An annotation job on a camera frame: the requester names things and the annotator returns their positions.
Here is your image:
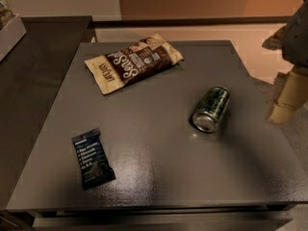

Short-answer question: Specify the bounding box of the green soda can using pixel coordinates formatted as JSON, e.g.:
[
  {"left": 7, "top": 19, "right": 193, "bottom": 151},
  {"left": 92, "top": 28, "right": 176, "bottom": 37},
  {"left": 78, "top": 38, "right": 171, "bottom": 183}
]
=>
[{"left": 192, "top": 86, "right": 230, "bottom": 133}]

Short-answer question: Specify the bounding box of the brown and cream snack bag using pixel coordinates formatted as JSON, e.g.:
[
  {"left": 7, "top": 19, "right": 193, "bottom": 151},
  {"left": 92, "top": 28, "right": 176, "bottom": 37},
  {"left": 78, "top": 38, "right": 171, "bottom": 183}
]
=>
[{"left": 85, "top": 34, "right": 184, "bottom": 94}]

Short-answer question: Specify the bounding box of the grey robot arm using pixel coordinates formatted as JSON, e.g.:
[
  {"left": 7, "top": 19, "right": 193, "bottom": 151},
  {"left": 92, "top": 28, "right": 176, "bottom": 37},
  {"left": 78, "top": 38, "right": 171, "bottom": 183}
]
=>
[{"left": 262, "top": 0, "right": 308, "bottom": 124}]

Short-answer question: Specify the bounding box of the dark blue protein bar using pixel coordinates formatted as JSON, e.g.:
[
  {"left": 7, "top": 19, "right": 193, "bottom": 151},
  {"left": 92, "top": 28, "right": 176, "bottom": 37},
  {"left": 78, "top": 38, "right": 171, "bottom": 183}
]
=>
[{"left": 71, "top": 128, "right": 116, "bottom": 190}]

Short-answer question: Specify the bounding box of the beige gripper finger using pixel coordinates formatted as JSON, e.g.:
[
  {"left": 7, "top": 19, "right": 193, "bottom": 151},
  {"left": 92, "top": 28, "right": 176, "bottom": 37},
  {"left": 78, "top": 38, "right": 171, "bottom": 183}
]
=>
[
  {"left": 262, "top": 26, "right": 286, "bottom": 50},
  {"left": 268, "top": 65, "right": 308, "bottom": 124}
]

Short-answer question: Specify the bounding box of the white box at left edge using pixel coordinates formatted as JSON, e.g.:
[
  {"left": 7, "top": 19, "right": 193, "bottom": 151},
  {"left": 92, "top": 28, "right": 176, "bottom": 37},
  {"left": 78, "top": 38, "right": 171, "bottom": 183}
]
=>
[{"left": 0, "top": 0, "right": 27, "bottom": 62}]

